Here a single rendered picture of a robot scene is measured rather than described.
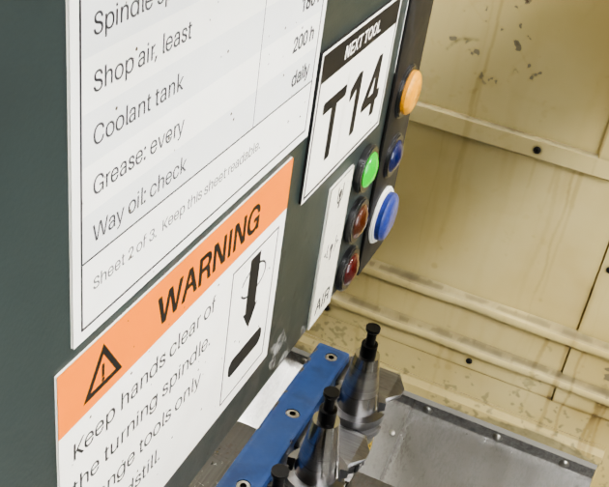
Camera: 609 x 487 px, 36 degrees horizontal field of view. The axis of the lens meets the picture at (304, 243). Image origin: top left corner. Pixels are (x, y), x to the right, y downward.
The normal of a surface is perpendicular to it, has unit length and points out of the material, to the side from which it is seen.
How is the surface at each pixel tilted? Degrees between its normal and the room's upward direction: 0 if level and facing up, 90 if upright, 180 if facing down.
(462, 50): 90
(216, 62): 90
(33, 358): 90
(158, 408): 90
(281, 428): 0
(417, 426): 25
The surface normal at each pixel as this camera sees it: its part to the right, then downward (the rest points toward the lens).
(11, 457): 0.91, 0.32
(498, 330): -0.40, 0.46
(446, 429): -0.06, -0.55
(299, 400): 0.13, -0.83
